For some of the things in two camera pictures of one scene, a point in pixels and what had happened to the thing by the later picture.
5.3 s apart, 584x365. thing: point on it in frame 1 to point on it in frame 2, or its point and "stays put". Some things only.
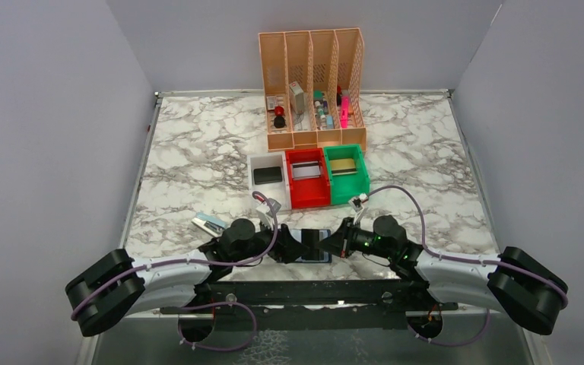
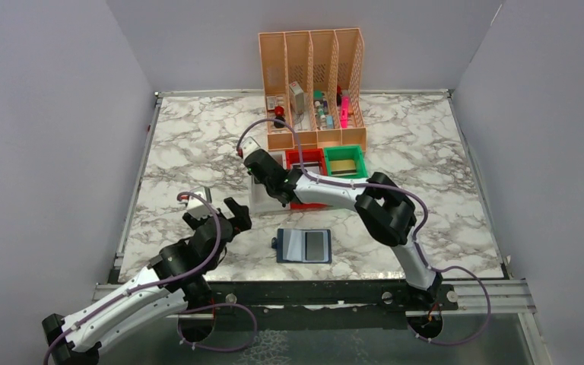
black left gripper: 285,248 to 241,221
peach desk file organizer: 313,84 stays put
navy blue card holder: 310,237 stays put
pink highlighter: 344,109 stays put
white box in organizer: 296,97 stays put
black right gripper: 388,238 to 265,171
